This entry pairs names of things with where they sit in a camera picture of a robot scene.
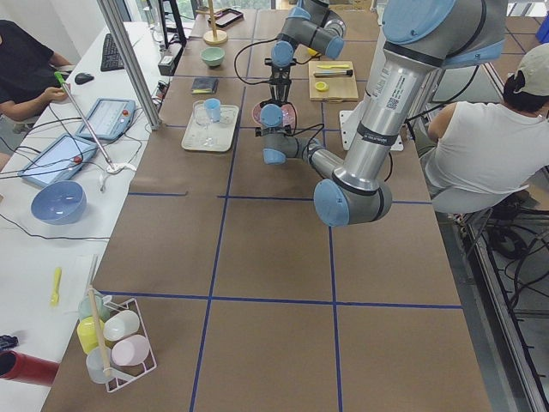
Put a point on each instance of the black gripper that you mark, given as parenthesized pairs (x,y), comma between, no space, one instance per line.
(280,80)

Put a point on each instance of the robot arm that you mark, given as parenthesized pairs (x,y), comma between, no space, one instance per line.
(419,37)
(312,24)

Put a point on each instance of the pink ice bowl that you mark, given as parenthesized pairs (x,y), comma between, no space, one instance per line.
(291,113)

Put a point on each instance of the light blue plastic cup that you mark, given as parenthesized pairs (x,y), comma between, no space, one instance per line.
(212,108)

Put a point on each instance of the white cup in rack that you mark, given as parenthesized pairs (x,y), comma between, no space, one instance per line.
(121,325)

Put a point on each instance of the pink cup in rack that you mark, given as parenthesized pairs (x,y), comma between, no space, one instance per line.
(131,351)

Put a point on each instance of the yellow cup in rack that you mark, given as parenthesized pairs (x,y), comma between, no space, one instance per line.
(87,335)

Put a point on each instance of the clear cup in rack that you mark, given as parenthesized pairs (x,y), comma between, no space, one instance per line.
(95,367)

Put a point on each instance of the lemon slice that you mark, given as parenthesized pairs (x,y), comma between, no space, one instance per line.
(321,87)

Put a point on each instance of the wooden cutting board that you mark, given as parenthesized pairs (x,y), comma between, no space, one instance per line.
(340,88)

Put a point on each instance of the yellow plastic knife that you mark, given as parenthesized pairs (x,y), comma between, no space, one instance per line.
(333,66)

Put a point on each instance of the steel muddler rod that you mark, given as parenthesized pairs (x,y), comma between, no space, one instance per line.
(332,73)

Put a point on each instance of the green ceramic bowl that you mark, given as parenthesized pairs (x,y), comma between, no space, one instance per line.
(213,56)

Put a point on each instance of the wooden stand base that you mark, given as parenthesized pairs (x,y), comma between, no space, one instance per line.
(214,36)

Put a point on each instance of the clear wine glass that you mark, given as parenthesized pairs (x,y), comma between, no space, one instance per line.
(202,122)

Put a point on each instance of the cream bear tray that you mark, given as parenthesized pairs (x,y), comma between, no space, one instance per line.
(210,130)

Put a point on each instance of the black power adapter box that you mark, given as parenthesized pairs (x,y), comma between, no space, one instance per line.
(169,59)

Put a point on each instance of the black keyboard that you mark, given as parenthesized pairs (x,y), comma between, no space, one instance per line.
(110,58)

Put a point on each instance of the teach pendant tablet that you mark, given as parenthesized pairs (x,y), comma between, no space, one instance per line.
(61,160)
(110,118)

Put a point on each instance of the black computer mouse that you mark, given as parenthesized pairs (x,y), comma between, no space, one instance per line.
(83,78)

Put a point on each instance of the person in white shirt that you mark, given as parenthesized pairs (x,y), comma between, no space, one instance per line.
(481,153)

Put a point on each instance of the pointer stick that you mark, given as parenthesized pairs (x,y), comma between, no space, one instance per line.
(110,165)

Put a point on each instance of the blue bowl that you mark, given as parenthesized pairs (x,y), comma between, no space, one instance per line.
(60,203)

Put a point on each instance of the person in black shirt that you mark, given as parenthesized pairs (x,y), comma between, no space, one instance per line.
(28,82)

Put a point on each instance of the yellow plastic spoon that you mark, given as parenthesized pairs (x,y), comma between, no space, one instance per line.
(54,299)

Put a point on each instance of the red cylinder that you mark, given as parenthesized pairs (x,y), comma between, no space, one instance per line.
(27,369)

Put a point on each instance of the aluminium frame post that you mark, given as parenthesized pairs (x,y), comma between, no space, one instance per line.
(114,21)

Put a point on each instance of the white wire cup rack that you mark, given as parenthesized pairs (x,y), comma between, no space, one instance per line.
(115,341)

